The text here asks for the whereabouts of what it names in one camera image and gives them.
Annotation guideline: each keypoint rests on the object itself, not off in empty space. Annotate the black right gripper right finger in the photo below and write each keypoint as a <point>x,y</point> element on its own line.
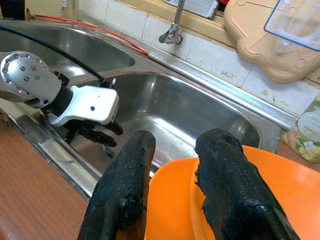
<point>232,180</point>

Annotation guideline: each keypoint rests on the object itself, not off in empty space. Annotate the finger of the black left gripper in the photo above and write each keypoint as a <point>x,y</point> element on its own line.
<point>100,137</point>
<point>115,128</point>

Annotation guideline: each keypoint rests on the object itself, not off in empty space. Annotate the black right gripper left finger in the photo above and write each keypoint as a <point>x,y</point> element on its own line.
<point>122,180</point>

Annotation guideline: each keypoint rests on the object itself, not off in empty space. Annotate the orange plastic plate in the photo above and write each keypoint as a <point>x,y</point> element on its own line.
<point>172,200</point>

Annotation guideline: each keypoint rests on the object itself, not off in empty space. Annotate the stainless steel double sink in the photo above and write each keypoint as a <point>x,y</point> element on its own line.
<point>180,107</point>

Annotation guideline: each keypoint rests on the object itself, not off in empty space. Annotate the clear soap pump bottle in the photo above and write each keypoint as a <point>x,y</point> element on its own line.
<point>306,135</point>

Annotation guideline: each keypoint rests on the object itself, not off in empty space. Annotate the red thin tube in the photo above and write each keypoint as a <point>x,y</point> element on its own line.
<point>100,28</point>

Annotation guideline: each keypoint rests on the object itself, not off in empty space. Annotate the metal sink faucet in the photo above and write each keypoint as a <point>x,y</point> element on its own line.
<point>175,30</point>

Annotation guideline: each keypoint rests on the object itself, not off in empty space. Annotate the beige plastic board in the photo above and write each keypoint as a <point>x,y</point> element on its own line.
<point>257,50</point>

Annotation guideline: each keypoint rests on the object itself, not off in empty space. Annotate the white appliance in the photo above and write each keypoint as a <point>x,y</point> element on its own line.
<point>197,6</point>

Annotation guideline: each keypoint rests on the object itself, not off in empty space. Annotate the clear plastic container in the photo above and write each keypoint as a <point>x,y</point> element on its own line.
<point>295,22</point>

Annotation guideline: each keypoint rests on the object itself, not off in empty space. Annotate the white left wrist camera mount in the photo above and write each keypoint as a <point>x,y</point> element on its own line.
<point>92,105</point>

